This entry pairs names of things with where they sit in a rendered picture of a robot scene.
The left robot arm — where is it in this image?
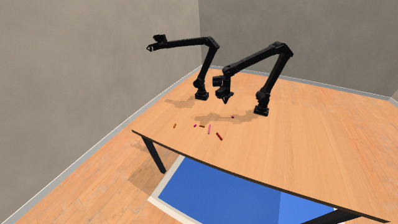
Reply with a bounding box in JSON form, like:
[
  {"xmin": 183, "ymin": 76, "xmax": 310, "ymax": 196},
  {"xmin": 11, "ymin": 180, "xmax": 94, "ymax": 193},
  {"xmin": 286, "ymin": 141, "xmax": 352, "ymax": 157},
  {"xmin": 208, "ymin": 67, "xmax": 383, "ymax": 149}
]
[{"xmin": 212, "ymin": 41, "xmax": 294, "ymax": 115}]

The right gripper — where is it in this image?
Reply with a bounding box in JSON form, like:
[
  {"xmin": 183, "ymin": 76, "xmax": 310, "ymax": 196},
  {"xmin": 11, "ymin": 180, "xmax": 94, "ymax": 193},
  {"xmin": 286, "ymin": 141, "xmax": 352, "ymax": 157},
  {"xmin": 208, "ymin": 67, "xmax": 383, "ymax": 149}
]
[{"xmin": 146, "ymin": 44, "xmax": 160, "ymax": 52}]

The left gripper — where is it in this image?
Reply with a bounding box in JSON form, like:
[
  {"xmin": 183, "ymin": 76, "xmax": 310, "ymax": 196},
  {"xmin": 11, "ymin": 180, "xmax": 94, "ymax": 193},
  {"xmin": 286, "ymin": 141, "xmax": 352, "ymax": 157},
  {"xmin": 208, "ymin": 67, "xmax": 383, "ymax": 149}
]
[{"xmin": 222, "ymin": 91, "xmax": 234, "ymax": 104}]

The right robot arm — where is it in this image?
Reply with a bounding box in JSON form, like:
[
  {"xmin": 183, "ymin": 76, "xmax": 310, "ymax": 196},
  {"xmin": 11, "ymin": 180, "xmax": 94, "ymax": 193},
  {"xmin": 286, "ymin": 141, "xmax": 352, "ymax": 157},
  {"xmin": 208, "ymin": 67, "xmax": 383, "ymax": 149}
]
[{"xmin": 153, "ymin": 34, "xmax": 220, "ymax": 98}]

